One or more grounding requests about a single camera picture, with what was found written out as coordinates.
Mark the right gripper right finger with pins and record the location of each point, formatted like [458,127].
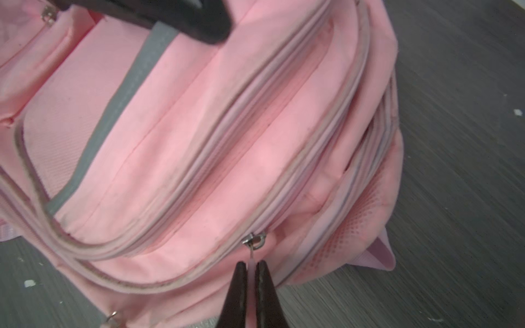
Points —
[269,313]

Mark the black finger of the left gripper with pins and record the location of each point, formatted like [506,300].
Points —
[207,21]

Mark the pink school backpack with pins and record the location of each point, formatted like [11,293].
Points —
[145,164]

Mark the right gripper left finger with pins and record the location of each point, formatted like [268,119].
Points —
[233,312]

